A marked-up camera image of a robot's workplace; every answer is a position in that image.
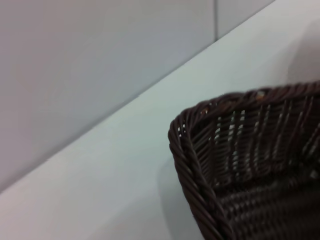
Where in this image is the dark brown woven basket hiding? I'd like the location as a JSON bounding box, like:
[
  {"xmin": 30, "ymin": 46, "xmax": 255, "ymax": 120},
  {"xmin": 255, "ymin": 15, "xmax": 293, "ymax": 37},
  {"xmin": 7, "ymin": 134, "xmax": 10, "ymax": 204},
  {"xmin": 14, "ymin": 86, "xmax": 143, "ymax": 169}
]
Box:
[{"xmin": 167, "ymin": 80, "xmax": 320, "ymax": 240}]

